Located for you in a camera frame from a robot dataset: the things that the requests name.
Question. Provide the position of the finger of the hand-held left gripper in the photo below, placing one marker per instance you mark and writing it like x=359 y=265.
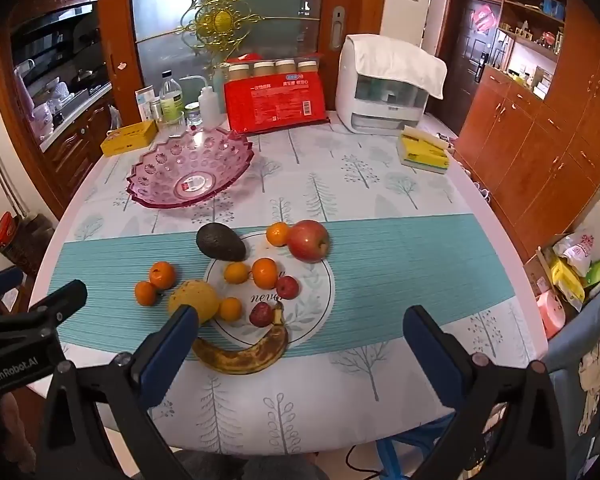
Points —
x=65 y=300
x=2 y=279

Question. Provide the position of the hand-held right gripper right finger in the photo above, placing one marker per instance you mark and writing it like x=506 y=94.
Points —
x=430 y=355

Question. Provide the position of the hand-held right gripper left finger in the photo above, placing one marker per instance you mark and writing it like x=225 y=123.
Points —
x=177 y=345

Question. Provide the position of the yellow lemon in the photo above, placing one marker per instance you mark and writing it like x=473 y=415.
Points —
x=195 y=294

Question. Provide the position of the spotted ripe banana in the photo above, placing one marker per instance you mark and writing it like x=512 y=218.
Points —
x=240 y=360

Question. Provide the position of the small red plum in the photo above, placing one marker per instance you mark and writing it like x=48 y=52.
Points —
x=261 y=314
x=287 y=287

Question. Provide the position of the small yellowish mandarin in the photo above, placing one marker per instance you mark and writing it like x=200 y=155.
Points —
x=236 y=272

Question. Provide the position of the dark avocado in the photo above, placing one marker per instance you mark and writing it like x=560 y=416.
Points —
x=220 y=242

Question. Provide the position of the large red apple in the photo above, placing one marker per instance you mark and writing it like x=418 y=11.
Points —
x=307 y=241

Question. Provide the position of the pink plastic bowl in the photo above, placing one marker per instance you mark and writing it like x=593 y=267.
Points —
x=170 y=170

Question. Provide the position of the person's left hand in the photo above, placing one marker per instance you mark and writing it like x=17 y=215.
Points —
x=12 y=420

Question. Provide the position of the red lid jar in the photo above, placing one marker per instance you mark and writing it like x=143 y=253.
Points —
x=5 y=227

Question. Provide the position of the blue stool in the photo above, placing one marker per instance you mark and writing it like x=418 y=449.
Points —
x=395 y=440

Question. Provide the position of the teal striped placemat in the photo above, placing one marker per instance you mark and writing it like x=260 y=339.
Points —
x=405 y=260

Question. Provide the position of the pink plastic container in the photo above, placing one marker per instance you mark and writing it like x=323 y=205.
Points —
x=550 y=315

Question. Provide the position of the open cardboard box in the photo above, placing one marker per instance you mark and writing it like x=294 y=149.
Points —
x=535 y=270

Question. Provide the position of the blue chair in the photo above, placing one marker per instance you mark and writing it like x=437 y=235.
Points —
x=570 y=360

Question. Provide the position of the wooden kitchen base cabinet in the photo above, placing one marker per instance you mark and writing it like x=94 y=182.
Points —
x=75 y=150

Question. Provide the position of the yellow packet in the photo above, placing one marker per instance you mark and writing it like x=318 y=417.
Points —
x=565 y=280

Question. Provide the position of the beige cloth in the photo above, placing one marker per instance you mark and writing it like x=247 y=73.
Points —
x=594 y=385

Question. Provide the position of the yellow cardboard box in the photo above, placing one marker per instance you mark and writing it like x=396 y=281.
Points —
x=127 y=139

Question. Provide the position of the white plastic bag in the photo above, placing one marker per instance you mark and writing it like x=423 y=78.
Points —
x=575 y=252

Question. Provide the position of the yellow sponge pack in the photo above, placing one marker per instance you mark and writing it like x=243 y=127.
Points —
x=422 y=152

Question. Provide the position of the tree print tablecloth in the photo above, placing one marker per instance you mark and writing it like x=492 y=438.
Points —
x=330 y=175

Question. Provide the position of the clear drinking glass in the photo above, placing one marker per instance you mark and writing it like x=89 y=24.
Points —
x=176 y=124

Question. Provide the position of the small metal can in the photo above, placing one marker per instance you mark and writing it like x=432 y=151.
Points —
x=156 y=110

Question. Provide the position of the white blue carton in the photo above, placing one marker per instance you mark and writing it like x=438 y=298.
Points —
x=144 y=102

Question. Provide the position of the glass bottle green label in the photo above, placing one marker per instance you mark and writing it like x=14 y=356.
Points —
x=171 y=102

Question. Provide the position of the small glass jar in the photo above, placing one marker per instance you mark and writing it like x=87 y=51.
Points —
x=193 y=115

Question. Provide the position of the white squeeze wash bottle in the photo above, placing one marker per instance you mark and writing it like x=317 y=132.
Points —
x=209 y=107

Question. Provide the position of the black range hood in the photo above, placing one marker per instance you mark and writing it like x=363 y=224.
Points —
x=55 y=30

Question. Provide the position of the red paper cup package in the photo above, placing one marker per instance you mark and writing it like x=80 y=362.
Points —
x=275 y=105

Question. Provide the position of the white countertop appliance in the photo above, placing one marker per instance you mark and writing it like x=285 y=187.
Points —
x=347 y=95

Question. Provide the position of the entry door lock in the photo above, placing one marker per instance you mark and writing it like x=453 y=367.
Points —
x=484 y=67

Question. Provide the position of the white towel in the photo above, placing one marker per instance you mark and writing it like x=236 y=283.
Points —
x=400 y=62

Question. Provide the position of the dark entry door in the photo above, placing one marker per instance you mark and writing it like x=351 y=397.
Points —
x=460 y=60

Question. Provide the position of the gold door ornament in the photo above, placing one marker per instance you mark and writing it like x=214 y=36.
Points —
x=221 y=21

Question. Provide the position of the frosted glass sliding door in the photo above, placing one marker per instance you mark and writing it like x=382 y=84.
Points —
x=285 y=40

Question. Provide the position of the red door decoration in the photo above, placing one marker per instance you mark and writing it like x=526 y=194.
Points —
x=484 y=17

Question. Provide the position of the wooden wall cabinet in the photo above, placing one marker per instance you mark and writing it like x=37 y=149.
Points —
x=545 y=160

